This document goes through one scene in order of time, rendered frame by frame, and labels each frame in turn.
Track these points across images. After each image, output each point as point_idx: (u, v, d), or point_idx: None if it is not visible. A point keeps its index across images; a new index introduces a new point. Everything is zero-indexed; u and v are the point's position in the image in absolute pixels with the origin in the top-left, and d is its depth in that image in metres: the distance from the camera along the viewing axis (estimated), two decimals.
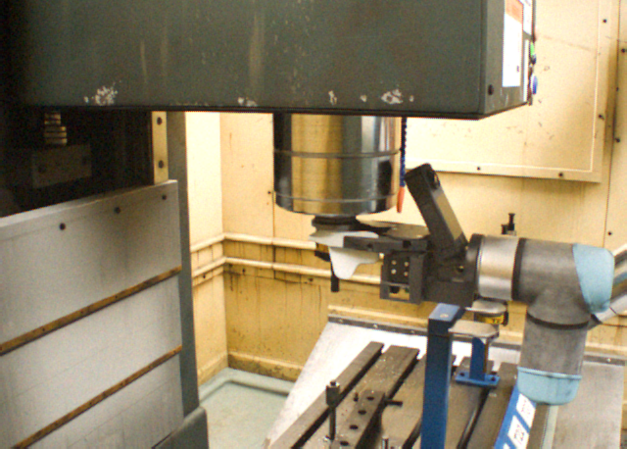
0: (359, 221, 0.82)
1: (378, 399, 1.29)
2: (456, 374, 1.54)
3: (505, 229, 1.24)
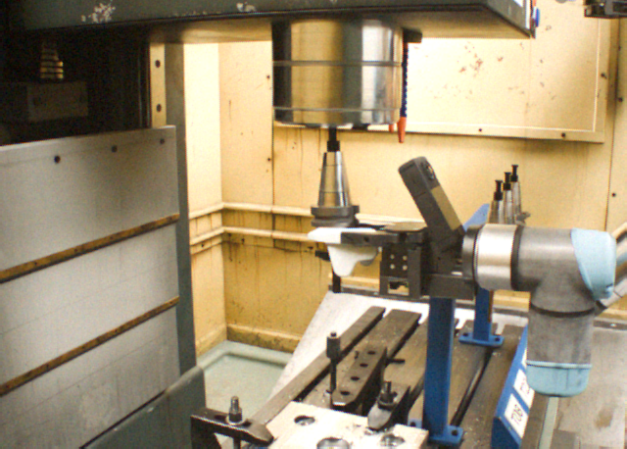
0: (359, 220, 0.82)
1: (380, 353, 1.27)
2: (458, 334, 1.52)
3: (507, 176, 1.21)
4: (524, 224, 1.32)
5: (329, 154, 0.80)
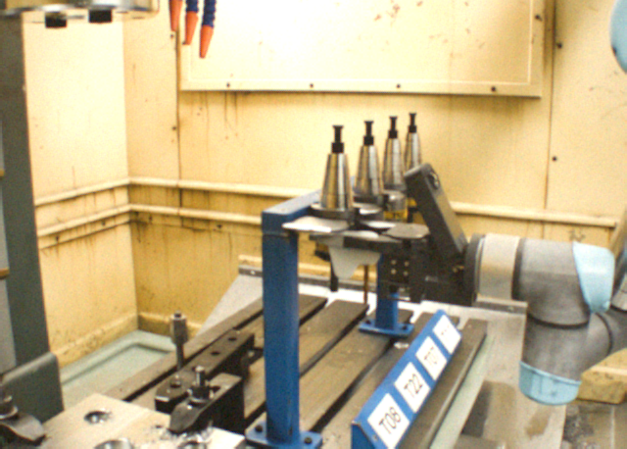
0: (360, 222, 0.82)
1: (242, 340, 1.05)
2: (361, 323, 1.30)
3: (394, 123, 0.99)
4: None
5: (334, 156, 0.80)
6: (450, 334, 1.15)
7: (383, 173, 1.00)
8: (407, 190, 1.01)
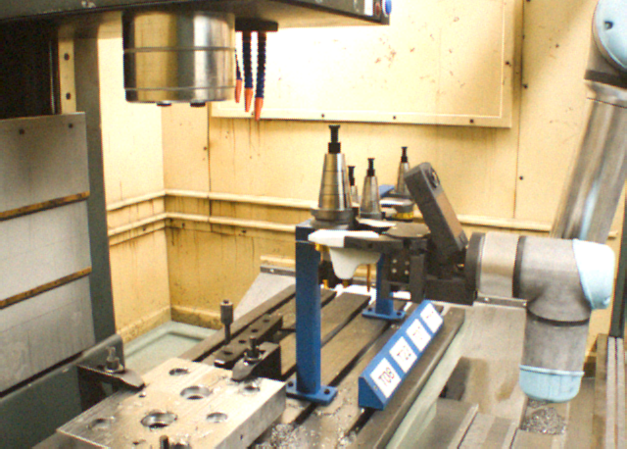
0: None
1: (273, 322, 1.38)
2: (364, 310, 1.63)
3: (334, 133, 0.80)
4: (413, 203, 1.43)
5: None
6: (433, 318, 1.48)
7: (323, 196, 0.80)
8: (354, 217, 0.82)
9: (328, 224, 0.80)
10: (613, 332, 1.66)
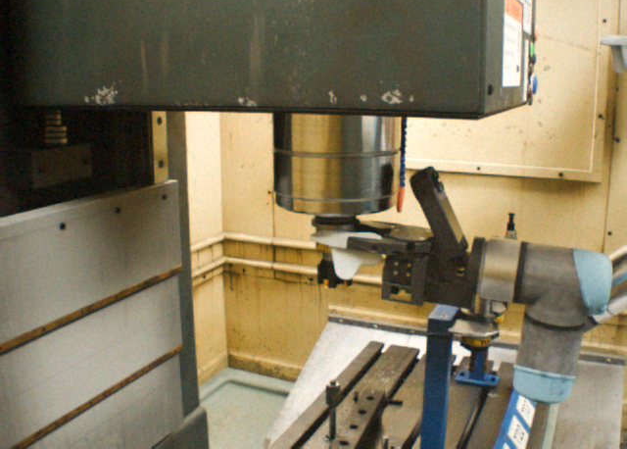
0: (496, 323, 1.06)
1: (378, 399, 1.29)
2: (455, 374, 1.54)
3: None
4: None
5: None
6: None
7: None
8: (355, 216, 0.82)
9: (330, 224, 0.80)
10: None
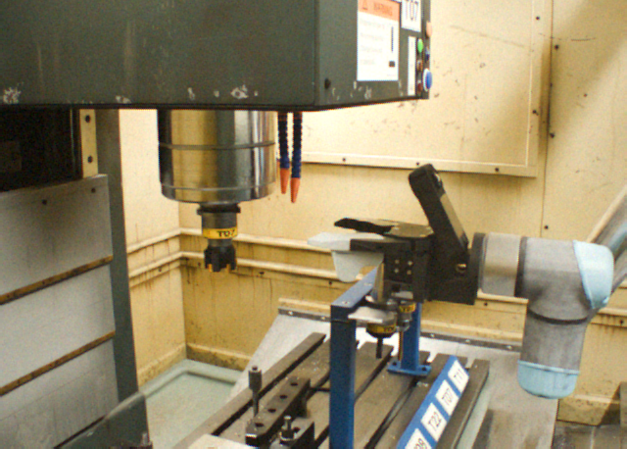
0: (400, 310, 1.12)
1: (302, 385, 1.35)
2: (389, 364, 1.60)
3: None
4: None
5: (384, 265, 1.10)
6: (460, 376, 1.45)
7: None
8: (236, 205, 0.88)
9: (210, 212, 0.85)
10: None
